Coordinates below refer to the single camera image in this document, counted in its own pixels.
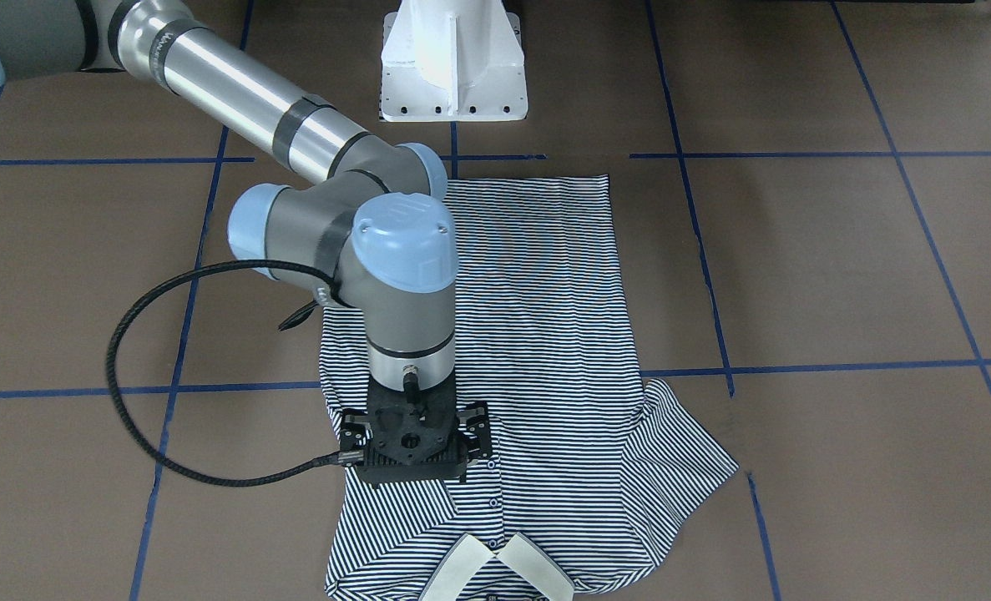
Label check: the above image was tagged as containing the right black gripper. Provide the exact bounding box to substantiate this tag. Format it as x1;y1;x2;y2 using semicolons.
340;376;493;487

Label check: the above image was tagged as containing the navy white striped polo shirt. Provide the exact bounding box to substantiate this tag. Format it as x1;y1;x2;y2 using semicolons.
325;175;738;600

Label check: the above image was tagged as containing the right grey silver robot arm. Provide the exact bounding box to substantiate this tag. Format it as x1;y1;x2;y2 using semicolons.
0;1;492;487

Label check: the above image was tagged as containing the black braided cable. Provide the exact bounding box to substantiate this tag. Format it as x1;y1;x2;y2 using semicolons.
107;260;347;488

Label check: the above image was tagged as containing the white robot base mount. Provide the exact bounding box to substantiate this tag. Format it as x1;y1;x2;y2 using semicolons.
378;1;529;123

